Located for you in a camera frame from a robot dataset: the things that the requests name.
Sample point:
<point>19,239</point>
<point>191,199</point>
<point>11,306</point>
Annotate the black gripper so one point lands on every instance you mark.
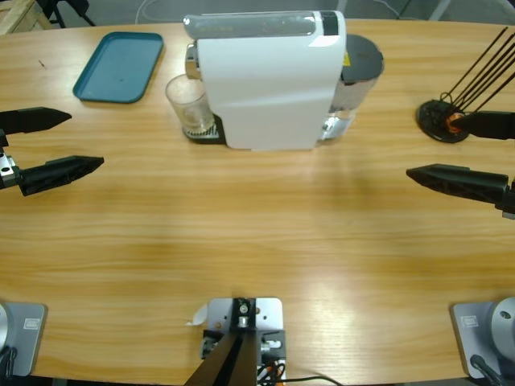
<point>6,173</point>
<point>510,197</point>

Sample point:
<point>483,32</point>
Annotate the clear glass cup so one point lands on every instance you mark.
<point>189,108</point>

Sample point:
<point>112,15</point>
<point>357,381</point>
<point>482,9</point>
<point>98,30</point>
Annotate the white capsule coffee machine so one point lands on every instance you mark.
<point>261,80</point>

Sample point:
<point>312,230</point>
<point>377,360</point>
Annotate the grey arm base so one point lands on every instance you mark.
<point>479,333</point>
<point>24,337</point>

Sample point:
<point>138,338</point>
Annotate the orange coffee capsule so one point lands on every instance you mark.
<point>453,124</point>

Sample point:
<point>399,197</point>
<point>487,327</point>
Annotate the black capsule holder with rods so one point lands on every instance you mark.
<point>430,116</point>

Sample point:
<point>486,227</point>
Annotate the teal plastic tray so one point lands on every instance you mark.
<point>120,68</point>

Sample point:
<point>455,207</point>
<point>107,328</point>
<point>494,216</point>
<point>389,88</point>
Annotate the thin white metal leg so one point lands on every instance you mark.
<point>342,5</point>

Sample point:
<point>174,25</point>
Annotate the white paper tag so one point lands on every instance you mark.
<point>199,315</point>

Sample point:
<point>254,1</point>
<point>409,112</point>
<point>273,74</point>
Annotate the black chair frame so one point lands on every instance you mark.
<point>60,4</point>

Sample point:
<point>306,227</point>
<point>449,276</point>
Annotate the white metal frame leg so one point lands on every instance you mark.
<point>438,10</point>

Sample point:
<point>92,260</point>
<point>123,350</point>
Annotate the white block with dark post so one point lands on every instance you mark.
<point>265,317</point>

